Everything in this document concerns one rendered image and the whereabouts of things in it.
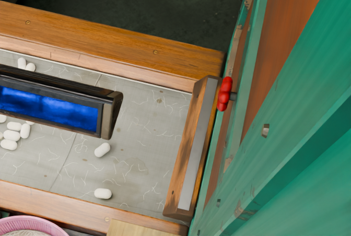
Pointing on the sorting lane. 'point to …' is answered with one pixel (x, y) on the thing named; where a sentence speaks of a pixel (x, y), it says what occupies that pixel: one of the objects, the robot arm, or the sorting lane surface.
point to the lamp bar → (58, 102)
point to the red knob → (225, 94)
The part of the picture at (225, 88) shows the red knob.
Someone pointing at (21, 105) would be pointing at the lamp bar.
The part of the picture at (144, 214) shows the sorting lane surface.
